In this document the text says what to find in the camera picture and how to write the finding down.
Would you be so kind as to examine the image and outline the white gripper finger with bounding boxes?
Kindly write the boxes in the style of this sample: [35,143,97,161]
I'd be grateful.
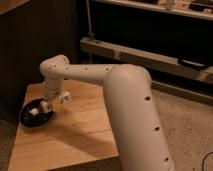
[42,100,50,109]
[51,101,59,110]

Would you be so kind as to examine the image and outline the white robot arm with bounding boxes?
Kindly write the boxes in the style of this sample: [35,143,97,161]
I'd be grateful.
[40,55,176,171]

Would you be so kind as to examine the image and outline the black ceramic bowl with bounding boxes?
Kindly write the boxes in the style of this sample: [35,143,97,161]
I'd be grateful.
[19,98,54,128]

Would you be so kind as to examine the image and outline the wooden table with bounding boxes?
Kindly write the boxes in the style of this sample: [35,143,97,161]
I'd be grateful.
[8,80,118,171]

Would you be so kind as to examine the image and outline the metal vertical pole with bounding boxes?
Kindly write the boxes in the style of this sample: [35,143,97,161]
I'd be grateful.
[86,0,94,41]

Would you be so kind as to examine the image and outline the grey metal beam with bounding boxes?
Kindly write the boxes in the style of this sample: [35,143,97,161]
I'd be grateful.
[80,37,213,85]

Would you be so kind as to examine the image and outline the wooden shelf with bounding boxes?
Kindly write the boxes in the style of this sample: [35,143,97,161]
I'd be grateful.
[93,0,213,21]

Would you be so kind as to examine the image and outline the black handle object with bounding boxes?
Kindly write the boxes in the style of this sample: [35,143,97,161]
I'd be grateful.
[177,58,209,71]

